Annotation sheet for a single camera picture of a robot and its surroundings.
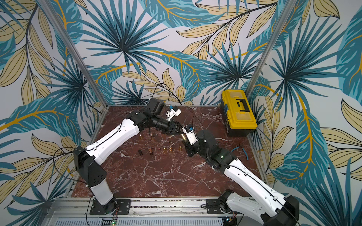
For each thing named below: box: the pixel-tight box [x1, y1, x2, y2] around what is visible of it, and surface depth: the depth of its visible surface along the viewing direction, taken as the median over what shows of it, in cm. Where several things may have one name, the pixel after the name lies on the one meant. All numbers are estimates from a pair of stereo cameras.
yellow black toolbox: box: [220, 89, 258, 138], surface depth 97 cm
